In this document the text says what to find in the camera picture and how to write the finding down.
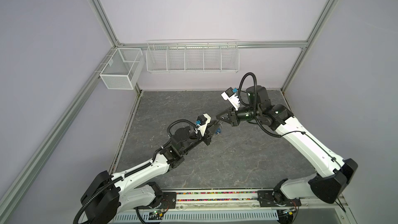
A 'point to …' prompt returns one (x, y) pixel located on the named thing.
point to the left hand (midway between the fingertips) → (217, 124)
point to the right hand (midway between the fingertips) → (217, 118)
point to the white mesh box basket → (123, 69)
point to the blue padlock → (218, 130)
